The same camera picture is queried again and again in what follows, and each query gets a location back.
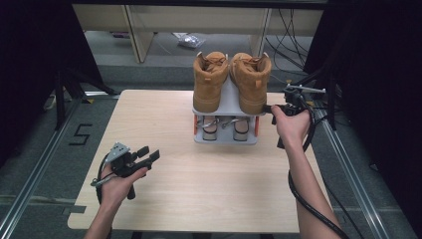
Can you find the black curtain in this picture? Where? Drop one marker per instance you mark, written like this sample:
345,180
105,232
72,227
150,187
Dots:
381,83
33,66

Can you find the person's right hand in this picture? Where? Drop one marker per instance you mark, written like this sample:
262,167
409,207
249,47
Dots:
293,131

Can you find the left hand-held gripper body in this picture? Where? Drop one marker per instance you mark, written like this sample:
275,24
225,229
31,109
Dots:
124,162

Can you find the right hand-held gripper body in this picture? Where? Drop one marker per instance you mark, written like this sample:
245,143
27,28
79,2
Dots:
297,104

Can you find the metal floor rail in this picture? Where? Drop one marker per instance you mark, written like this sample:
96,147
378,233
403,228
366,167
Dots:
358,186
33,179

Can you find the black metal stand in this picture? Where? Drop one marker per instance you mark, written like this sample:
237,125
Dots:
331,106
60,99

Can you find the grey tape strip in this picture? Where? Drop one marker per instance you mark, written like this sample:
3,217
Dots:
74,209

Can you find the clear plastic bag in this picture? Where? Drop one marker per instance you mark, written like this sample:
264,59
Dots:
190,41

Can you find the person's left hand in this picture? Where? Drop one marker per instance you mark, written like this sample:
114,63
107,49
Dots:
114,189

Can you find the beige wooden desk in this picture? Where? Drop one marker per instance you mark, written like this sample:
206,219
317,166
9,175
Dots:
159,18

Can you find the white two-tier shoe rack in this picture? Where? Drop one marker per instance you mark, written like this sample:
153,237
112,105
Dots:
229,132

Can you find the tan suede ankle boot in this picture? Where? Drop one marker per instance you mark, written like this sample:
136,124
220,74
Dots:
209,83
252,83

